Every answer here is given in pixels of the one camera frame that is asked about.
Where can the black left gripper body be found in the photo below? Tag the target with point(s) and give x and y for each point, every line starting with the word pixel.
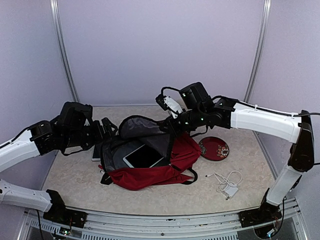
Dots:
pixel 98 136

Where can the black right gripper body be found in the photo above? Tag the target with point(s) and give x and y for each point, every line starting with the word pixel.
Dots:
pixel 176 129

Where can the white tablet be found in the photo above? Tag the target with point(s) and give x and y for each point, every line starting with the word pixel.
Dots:
pixel 143 157
pixel 96 155

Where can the red student backpack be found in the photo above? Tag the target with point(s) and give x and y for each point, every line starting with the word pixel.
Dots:
pixel 180 152

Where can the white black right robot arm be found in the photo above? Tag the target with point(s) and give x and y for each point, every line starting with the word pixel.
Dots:
pixel 220 111

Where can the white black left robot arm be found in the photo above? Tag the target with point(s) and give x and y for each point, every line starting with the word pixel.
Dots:
pixel 73 127

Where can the red floral plate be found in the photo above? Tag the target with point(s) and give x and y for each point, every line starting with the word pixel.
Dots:
pixel 214 148

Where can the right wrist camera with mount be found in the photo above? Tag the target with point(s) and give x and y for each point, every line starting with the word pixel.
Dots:
pixel 169 104

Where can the white charger with cable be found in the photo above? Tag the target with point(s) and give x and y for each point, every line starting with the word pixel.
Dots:
pixel 226 186

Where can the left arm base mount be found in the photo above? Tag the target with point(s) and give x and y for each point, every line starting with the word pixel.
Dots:
pixel 59 213

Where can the aluminium front rail frame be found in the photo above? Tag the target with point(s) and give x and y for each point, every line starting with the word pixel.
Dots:
pixel 115 226

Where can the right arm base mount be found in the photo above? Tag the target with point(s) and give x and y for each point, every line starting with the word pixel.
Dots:
pixel 265 213

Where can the left aluminium corner post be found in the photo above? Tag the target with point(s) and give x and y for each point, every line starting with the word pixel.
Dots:
pixel 54 5

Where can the aluminium corner post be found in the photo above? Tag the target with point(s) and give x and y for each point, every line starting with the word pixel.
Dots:
pixel 54 5
pixel 259 49

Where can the right aluminium corner post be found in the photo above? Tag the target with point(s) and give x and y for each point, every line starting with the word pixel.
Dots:
pixel 259 49

